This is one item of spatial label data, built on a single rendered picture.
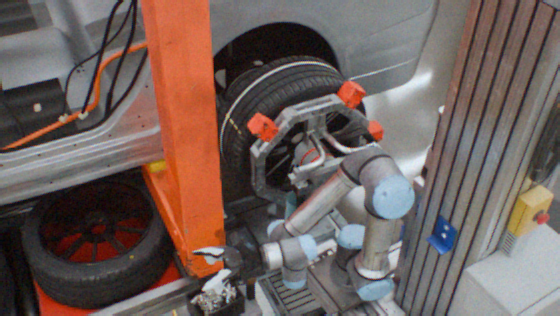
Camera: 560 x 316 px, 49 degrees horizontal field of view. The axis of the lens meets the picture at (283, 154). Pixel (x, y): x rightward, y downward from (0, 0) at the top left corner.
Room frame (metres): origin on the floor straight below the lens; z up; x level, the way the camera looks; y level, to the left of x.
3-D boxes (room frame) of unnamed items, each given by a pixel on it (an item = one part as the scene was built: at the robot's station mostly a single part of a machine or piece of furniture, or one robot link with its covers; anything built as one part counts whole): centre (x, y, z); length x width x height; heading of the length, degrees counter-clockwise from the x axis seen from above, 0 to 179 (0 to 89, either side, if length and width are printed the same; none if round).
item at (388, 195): (1.22, -0.30, 1.19); 0.15 x 0.12 x 0.55; 19
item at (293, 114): (1.95, -0.12, 0.85); 0.54 x 0.07 x 0.54; 118
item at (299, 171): (1.80, -0.08, 1.03); 0.19 x 0.18 x 0.11; 28
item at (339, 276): (1.35, -0.25, 0.87); 0.15 x 0.15 x 0.10
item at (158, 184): (1.91, 0.49, 0.69); 0.52 x 0.17 x 0.35; 28
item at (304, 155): (1.89, -0.15, 0.85); 0.21 x 0.14 x 0.14; 28
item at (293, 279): (1.15, -0.04, 1.12); 0.11 x 0.08 x 0.11; 19
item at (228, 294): (1.41, 0.26, 0.51); 0.20 x 0.14 x 0.13; 125
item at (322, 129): (1.89, -0.26, 1.03); 0.19 x 0.18 x 0.11; 28
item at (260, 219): (2.11, -0.04, 0.32); 0.40 x 0.30 x 0.28; 118
